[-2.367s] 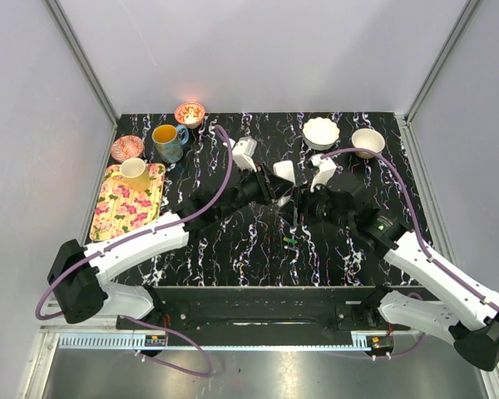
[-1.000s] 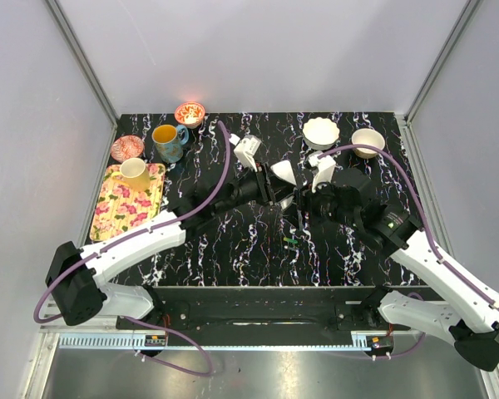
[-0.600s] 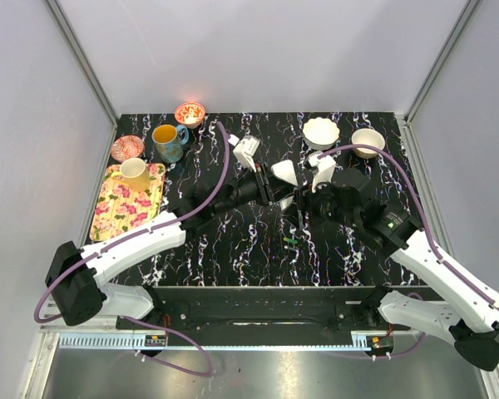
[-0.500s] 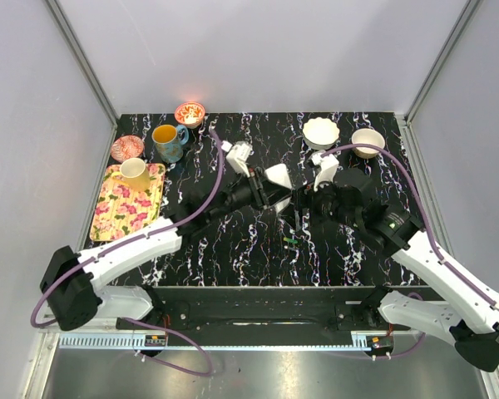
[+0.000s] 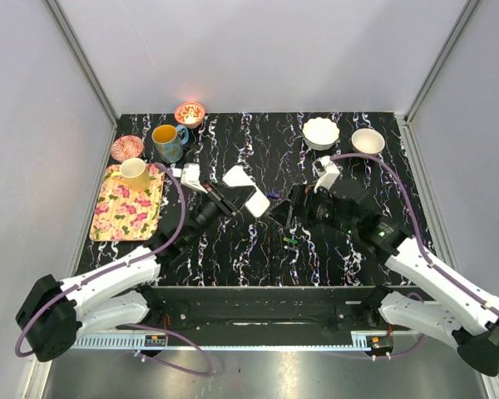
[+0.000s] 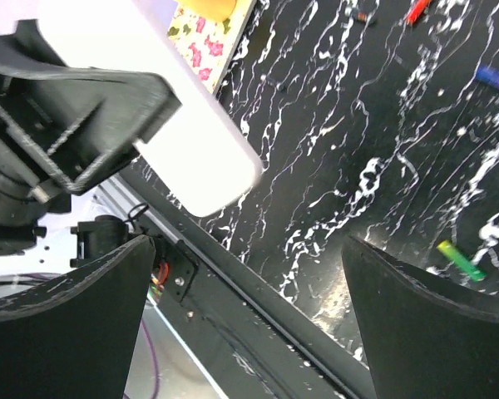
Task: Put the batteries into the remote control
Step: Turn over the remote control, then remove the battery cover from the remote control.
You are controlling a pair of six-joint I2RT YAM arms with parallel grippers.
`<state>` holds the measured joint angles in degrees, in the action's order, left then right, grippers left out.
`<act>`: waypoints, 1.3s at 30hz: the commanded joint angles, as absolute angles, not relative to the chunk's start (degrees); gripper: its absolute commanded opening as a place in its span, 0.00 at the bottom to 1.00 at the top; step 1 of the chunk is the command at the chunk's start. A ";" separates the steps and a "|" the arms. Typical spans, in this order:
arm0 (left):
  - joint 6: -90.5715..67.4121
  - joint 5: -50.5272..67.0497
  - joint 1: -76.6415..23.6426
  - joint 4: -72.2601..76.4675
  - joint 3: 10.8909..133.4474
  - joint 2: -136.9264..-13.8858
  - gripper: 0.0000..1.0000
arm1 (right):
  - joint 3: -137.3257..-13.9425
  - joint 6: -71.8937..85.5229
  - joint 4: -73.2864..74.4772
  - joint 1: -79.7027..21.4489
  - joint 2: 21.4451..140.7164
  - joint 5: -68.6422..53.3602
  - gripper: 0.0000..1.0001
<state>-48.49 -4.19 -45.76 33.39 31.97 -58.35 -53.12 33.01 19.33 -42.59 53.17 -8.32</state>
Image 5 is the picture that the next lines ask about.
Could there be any blue mug yellow inside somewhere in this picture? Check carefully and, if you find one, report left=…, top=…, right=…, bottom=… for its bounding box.
left=151, top=125, right=190, bottom=164

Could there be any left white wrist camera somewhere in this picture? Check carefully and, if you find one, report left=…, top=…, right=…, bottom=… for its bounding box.
left=171, top=163, right=206, bottom=193

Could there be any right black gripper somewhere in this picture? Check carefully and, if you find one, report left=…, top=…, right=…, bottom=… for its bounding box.
left=265, top=182, right=356, bottom=235

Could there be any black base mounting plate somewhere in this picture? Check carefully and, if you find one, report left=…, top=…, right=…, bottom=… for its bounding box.
left=141, top=287, right=392, bottom=330

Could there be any white scalloped bowl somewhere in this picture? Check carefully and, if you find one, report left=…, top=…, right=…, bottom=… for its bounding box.
left=302, top=117, right=340, bottom=151

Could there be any floral pink tray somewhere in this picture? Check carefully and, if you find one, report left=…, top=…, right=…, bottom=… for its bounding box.
left=89, top=164, right=164, bottom=242

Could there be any red patterned small bowl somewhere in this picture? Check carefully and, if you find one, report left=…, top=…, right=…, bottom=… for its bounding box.
left=175, top=101, right=205, bottom=129

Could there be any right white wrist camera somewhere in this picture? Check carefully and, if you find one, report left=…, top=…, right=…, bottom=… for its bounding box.
left=314, top=155, right=340, bottom=192

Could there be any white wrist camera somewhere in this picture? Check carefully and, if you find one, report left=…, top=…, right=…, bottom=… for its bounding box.
left=171, top=163, right=206, bottom=193
left=314, top=155, right=340, bottom=192

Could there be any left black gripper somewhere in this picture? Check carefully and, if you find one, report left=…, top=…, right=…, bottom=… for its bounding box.
left=185, top=180, right=255, bottom=247

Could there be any beige round bowl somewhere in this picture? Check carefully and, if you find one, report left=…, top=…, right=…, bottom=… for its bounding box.
left=351, top=128, right=386, bottom=155

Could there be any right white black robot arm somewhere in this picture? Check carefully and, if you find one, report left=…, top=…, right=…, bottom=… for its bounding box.
left=269, top=180, right=499, bottom=377

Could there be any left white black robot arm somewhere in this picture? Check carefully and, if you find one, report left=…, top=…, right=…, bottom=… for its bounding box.
left=15, top=182, right=259, bottom=362

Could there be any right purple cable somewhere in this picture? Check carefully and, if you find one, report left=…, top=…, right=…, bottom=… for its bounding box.
left=328, top=152, right=499, bottom=367

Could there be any green yellow battery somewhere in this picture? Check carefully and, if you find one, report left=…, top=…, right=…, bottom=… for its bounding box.
left=283, top=237, right=298, bottom=244

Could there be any red patterned saucer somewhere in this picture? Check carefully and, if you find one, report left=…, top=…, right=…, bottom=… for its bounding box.
left=110, top=135, right=144, bottom=163

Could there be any white slotted cable duct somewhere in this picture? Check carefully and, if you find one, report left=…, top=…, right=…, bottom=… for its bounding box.
left=72, top=331, right=389, bottom=352

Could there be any white remote control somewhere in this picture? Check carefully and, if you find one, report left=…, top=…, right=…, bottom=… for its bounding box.
left=222, top=165, right=270, bottom=218

